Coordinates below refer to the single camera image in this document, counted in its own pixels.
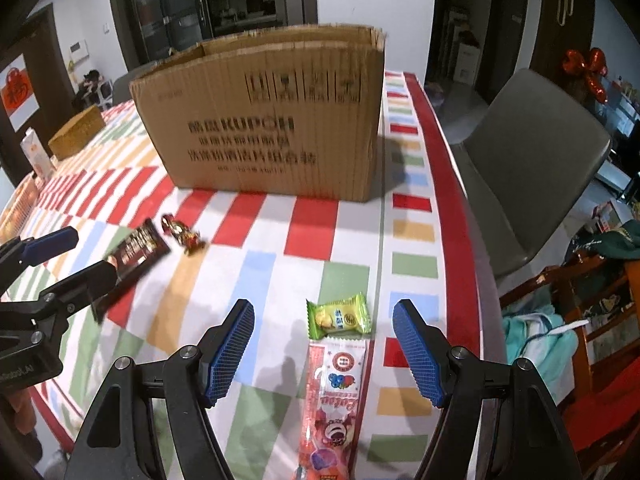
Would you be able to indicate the dark tall cabinet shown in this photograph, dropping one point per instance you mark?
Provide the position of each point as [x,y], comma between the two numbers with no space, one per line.
[560,20]

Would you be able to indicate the sliding glass door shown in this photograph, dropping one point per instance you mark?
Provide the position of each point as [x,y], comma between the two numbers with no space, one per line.
[200,10]

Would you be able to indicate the white intercom panel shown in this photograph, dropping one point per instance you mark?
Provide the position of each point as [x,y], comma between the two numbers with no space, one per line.
[78,51]

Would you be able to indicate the person's left hand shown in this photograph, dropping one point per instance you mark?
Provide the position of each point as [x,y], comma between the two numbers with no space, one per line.
[22,410]

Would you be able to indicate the colourful checked tablecloth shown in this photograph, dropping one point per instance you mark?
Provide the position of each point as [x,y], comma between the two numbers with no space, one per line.
[310,240]

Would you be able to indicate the red white wall poster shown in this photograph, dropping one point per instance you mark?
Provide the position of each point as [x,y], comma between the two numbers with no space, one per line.
[17,92]

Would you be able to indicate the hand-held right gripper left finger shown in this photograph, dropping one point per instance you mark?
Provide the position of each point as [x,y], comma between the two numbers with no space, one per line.
[230,355]

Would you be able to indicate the milk carton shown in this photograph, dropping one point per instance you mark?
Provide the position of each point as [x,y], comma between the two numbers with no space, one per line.
[37,155]

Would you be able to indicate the red gold wrapped candy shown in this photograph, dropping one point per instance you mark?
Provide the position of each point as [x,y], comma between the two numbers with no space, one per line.
[192,242]
[171,224]

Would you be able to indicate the brown cardboard box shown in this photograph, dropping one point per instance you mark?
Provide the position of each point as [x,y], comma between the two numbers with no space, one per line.
[260,120]

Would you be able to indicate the woven straw box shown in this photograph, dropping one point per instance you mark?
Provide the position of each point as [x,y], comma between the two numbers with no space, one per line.
[75,132]

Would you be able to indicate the grey dining chair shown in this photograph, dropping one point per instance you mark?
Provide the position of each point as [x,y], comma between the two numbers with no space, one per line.
[125,87]
[530,160]

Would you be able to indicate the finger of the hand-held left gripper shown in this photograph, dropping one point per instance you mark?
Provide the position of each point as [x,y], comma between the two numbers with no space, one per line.
[82,280]
[50,245]

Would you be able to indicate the dark green bag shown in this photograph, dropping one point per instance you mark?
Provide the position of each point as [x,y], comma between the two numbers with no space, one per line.
[610,245]

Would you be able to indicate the red balloon decoration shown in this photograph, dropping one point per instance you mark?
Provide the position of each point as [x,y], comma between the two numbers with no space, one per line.
[587,72]

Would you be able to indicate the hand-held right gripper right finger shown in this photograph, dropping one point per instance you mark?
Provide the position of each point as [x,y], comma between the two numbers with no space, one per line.
[417,355]

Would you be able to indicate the dark brown snack packet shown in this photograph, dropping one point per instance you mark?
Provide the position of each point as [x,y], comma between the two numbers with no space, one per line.
[140,250]

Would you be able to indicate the pink strip snack packet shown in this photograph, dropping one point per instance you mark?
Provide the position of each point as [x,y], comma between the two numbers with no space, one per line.
[335,410]

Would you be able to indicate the dark wooden door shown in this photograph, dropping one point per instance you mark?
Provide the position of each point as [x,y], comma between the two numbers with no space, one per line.
[47,75]

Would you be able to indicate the orange wooden chair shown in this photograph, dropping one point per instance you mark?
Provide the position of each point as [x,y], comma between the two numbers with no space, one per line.
[600,385]

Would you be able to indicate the small green yellow packet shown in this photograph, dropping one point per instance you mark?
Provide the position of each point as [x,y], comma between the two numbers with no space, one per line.
[337,319]

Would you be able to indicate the light teal cloth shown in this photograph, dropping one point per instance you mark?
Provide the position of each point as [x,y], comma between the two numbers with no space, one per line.
[535,345]

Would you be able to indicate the white storage box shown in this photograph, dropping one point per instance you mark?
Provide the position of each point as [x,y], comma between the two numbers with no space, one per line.
[467,62]

